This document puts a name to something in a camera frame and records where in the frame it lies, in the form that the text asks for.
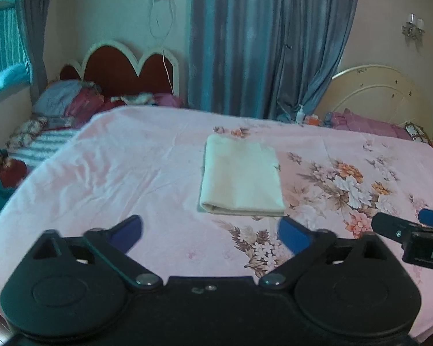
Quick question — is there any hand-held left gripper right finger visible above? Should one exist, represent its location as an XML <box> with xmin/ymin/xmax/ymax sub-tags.
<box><xmin>257</xmin><ymin>215</ymin><xmax>400</xmax><ymax>291</ymax></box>

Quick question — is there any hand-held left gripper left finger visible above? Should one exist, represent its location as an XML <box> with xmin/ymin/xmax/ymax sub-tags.
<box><xmin>31</xmin><ymin>214</ymin><xmax>164</xmax><ymax>291</ymax></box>

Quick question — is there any cream towel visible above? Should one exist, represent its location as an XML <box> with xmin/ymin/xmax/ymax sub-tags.
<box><xmin>198</xmin><ymin>134</ymin><xmax>287</xmax><ymax>218</ymax></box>

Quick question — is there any pink floral bed sheet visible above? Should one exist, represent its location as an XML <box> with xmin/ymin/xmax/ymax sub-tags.
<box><xmin>0</xmin><ymin>106</ymin><xmax>433</xmax><ymax>344</ymax></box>

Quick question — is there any patterned pillow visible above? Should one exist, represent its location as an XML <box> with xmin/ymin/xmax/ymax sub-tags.
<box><xmin>404</xmin><ymin>123</ymin><xmax>433</xmax><ymax>145</ymax></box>

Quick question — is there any purple blanket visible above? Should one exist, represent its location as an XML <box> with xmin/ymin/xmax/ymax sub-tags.
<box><xmin>325</xmin><ymin>110</ymin><xmax>414</xmax><ymax>141</ymax></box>

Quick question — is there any grey striped blanket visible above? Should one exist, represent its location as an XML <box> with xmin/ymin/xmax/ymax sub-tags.
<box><xmin>7</xmin><ymin>128</ymin><xmax>81</xmax><ymax>163</ymax></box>

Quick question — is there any red cloth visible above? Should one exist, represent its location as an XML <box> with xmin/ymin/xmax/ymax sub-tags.
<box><xmin>0</xmin><ymin>158</ymin><xmax>28</xmax><ymax>189</ymax></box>

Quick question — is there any maroon cloth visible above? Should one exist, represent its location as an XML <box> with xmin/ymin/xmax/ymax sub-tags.
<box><xmin>67</xmin><ymin>83</ymin><xmax>106</xmax><ymax>127</ymax></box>

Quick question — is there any cream round headboard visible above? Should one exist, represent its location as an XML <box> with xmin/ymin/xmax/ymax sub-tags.
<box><xmin>316</xmin><ymin>65</ymin><xmax>433</xmax><ymax>131</ymax></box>

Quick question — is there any magenta pillow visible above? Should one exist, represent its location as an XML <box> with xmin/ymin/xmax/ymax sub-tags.
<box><xmin>153</xmin><ymin>92</ymin><xmax>183</xmax><ymax>109</ymax></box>

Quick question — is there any floral quilt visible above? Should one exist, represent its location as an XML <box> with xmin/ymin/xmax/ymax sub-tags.
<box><xmin>7</xmin><ymin>115</ymin><xmax>50</xmax><ymax>148</ymax></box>

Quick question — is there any red scalloped headboard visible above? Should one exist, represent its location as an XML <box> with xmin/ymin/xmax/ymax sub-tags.
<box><xmin>59</xmin><ymin>40</ymin><xmax>181</xmax><ymax>107</ymax></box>

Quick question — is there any blue-grey long curtain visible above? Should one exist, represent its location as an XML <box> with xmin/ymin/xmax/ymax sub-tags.
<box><xmin>187</xmin><ymin>0</ymin><xmax>362</xmax><ymax>122</ymax></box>

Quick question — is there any grey window curtain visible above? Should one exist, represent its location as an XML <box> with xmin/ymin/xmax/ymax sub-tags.
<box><xmin>14</xmin><ymin>0</ymin><xmax>57</xmax><ymax>96</ymax></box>

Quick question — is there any window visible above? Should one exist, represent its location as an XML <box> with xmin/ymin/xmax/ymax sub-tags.
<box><xmin>0</xmin><ymin>0</ymin><xmax>31</xmax><ymax>99</ymax></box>

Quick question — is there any white charging cable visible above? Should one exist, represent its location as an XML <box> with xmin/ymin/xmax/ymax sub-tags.
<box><xmin>162</xmin><ymin>46</ymin><xmax>174</xmax><ymax>95</ymax></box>

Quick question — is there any wall lamp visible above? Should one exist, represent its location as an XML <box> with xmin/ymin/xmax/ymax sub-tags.
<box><xmin>402</xmin><ymin>12</ymin><xmax>427</xmax><ymax>41</ymax></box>

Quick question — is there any looped wall cable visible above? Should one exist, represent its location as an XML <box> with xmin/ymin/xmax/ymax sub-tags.
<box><xmin>149</xmin><ymin>0</ymin><xmax>177</xmax><ymax>41</ymax></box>

